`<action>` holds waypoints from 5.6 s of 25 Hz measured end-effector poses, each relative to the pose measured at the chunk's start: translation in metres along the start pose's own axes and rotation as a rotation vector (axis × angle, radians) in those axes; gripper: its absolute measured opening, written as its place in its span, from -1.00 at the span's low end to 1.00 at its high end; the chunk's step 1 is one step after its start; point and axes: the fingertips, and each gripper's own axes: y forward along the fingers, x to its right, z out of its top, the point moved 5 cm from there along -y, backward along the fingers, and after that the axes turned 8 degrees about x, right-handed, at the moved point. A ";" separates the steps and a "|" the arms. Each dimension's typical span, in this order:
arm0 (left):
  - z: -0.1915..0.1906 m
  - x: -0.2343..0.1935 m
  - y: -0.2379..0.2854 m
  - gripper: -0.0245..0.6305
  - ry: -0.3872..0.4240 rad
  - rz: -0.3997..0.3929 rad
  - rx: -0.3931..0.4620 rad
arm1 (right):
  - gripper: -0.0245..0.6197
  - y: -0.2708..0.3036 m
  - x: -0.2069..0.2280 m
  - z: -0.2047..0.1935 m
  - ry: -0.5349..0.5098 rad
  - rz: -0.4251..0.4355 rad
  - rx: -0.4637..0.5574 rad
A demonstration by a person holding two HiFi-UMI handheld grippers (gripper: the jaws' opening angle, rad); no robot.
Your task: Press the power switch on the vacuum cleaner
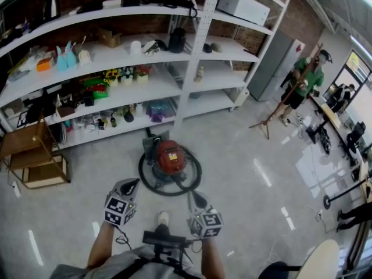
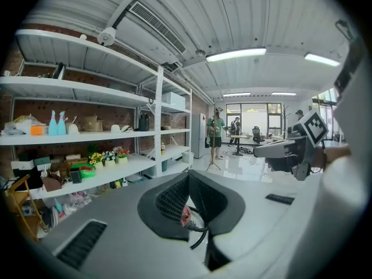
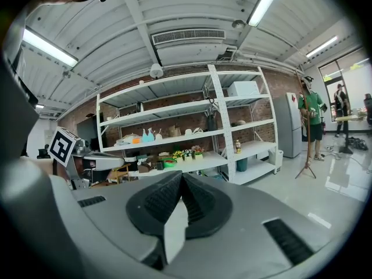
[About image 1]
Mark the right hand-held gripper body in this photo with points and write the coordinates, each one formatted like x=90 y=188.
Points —
x=207 y=221

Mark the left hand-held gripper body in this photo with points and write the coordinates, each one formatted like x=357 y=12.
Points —
x=117 y=206

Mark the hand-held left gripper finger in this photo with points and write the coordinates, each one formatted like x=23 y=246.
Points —
x=130 y=186

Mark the red vacuum cleaner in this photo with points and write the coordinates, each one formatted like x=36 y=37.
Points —
x=171 y=158

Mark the person's left forearm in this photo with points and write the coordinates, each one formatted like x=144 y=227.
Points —
x=100 y=244

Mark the person's right forearm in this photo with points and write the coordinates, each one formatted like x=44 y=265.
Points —
x=210 y=257

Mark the white power strip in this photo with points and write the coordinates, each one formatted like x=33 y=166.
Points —
x=16 y=189

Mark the person's white shoe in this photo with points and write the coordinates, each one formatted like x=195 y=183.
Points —
x=164 y=217

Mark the black chest-mounted device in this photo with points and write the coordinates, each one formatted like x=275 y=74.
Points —
x=164 y=238

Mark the person's grey shirt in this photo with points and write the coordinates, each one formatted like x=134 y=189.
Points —
x=116 y=267

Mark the purple bag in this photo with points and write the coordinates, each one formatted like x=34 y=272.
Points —
x=159 y=110

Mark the wooden side table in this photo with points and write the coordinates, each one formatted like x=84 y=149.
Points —
x=32 y=155

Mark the sunflower pot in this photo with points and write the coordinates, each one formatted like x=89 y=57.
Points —
x=112 y=77

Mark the white flower pot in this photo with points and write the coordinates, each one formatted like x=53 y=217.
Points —
x=127 y=75

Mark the red flower pot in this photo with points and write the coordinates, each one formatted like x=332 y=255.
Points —
x=143 y=73

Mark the round beige table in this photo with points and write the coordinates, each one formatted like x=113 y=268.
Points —
x=322 y=260

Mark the yellow figurine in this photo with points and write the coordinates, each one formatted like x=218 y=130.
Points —
x=199 y=75

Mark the white metal shelf unit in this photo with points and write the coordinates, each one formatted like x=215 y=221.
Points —
x=186 y=68

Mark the white cup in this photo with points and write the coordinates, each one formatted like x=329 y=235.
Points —
x=135 y=47

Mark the wooden coat rack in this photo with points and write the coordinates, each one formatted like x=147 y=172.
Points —
x=290 y=94

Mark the orange box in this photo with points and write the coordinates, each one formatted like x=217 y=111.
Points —
x=45 y=65

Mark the brown cardboard box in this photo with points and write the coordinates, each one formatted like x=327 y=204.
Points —
x=110 y=38

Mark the grey refrigerator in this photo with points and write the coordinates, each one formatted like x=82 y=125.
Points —
x=273 y=68

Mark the black cap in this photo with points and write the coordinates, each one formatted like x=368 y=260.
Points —
x=207 y=48

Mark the olive cap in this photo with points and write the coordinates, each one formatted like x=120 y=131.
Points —
x=216 y=47

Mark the long wooden desk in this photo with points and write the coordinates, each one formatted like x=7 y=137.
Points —
x=334 y=116

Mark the black office chair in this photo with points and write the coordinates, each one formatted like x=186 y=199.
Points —
x=357 y=137

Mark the small black box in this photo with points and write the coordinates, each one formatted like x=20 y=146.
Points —
x=130 y=1

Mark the white rectangular box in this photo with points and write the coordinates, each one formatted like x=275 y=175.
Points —
x=244 y=7

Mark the black stanchion post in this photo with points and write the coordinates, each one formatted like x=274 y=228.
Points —
x=329 y=202

